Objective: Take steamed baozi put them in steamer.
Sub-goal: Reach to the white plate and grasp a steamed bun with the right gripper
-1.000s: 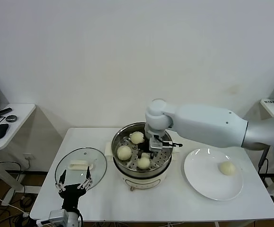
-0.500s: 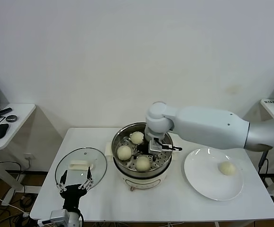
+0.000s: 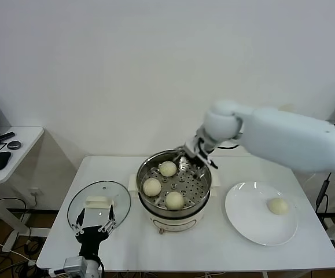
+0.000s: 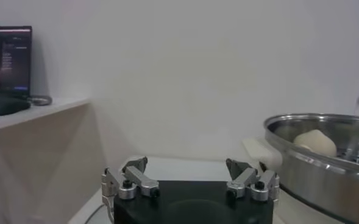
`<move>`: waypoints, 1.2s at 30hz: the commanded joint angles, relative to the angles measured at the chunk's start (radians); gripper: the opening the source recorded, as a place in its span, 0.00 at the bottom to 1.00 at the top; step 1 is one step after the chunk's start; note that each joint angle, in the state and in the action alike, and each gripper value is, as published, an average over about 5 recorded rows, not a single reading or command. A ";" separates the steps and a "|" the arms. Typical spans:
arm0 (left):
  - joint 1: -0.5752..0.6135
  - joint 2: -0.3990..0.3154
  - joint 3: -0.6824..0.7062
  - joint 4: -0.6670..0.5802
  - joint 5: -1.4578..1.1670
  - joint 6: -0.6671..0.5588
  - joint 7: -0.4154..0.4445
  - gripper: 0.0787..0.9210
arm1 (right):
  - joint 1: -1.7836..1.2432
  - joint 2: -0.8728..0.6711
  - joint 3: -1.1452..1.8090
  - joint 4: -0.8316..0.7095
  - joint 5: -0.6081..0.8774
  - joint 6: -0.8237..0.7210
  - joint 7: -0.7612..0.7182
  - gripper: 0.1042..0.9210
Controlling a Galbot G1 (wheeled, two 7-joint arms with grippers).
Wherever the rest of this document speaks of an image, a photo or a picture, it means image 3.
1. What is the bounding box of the glass lid with cream handle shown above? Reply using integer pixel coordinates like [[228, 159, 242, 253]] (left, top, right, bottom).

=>
[[67, 180, 132, 237]]

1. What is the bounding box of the white work table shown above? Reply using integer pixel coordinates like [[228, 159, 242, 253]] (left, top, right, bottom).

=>
[[36, 156, 335, 273]]

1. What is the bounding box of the white round plate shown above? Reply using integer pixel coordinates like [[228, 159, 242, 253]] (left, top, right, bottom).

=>
[[224, 181, 299, 247]]

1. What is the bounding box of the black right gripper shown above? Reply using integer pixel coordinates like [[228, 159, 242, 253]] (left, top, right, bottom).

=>
[[172, 144, 219, 174]]

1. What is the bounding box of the white steamed baozi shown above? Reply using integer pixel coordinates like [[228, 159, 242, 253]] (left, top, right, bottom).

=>
[[165, 191, 185, 211], [142, 178, 162, 197], [267, 197, 289, 215], [159, 161, 177, 177]]

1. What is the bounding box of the white side table with laptop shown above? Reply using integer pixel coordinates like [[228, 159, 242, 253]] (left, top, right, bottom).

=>
[[0, 126, 46, 253]]

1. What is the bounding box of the black looped floor cable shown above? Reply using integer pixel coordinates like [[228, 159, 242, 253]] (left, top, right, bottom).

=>
[[0, 197, 31, 221]]

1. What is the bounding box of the steel steamer pot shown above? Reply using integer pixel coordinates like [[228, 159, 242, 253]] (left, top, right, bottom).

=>
[[128, 152, 222, 235]]

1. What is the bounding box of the black computer mouse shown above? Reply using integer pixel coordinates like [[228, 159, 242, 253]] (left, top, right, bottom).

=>
[[0, 151, 13, 171]]

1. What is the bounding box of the black bar-shaped device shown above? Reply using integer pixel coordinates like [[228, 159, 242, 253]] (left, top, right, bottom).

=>
[[0, 131, 17, 142]]

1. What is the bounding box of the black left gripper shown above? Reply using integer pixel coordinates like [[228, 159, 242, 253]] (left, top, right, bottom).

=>
[[71, 206, 117, 258]]

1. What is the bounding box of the black floor cable bundle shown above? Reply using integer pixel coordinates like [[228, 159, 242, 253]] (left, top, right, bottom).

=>
[[10, 231, 44, 278]]

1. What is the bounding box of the white hanging cable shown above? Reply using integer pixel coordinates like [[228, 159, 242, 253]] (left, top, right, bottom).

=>
[[303, 171, 318, 189]]

